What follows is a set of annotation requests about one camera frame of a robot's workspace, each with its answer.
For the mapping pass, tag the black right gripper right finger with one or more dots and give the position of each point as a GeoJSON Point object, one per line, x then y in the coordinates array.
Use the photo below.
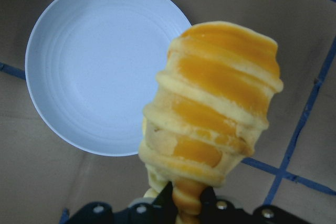
{"type": "Point", "coordinates": [210, 211]}

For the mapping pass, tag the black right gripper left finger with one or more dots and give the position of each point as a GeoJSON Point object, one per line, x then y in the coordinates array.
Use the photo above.
{"type": "Point", "coordinates": [163, 205]}

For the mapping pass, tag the orange striped bread roll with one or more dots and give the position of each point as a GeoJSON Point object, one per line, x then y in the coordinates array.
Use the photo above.
{"type": "Point", "coordinates": [209, 110]}

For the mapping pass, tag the blue plate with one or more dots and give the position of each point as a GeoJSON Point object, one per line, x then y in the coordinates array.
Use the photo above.
{"type": "Point", "coordinates": [90, 68]}

